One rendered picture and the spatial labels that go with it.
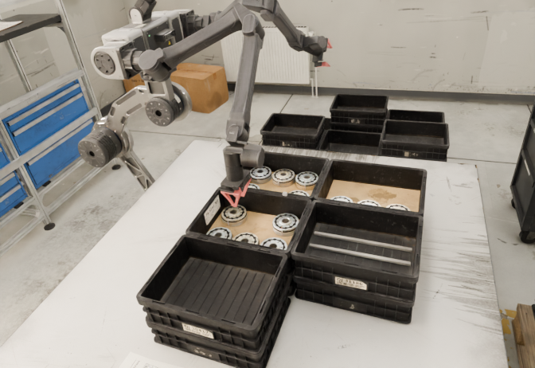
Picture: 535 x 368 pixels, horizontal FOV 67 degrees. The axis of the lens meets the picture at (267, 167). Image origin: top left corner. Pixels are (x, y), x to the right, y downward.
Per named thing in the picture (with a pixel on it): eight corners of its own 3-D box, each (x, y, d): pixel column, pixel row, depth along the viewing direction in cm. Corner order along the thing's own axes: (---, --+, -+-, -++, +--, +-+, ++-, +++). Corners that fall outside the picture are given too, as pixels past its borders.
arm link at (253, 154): (238, 133, 136) (228, 123, 128) (271, 136, 132) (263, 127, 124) (231, 167, 133) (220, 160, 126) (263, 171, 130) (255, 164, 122)
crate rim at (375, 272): (289, 259, 134) (289, 253, 133) (313, 204, 157) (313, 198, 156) (417, 285, 121) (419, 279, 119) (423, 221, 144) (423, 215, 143)
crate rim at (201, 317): (135, 303, 125) (133, 298, 123) (184, 237, 148) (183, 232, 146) (255, 337, 111) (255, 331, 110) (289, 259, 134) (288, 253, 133)
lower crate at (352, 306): (293, 300, 145) (290, 277, 139) (314, 243, 168) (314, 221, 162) (411, 328, 132) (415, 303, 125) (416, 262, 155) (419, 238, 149)
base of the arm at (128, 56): (137, 72, 159) (129, 41, 152) (155, 72, 156) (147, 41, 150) (124, 80, 152) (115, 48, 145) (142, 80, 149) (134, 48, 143)
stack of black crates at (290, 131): (265, 185, 303) (259, 131, 278) (277, 163, 326) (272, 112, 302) (318, 191, 290) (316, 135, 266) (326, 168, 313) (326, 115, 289)
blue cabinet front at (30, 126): (35, 189, 294) (0, 119, 263) (99, 140, 350) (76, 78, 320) (38, 189, 293) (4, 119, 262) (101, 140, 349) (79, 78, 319)
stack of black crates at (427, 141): (376, 197, 278) (380, 140, 253) (380, 174, 301) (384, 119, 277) (439, 205, 265) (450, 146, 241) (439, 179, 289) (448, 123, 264)
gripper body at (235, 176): (251, 174, 137) (248, 155, 133) (238, 191, 129) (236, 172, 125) (233, 172, 140) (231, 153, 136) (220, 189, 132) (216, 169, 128)
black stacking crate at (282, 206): (190, 256, 153) (184, 233, 147) (224, 208, 176) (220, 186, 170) (290, 278, 140) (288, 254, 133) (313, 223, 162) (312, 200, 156)
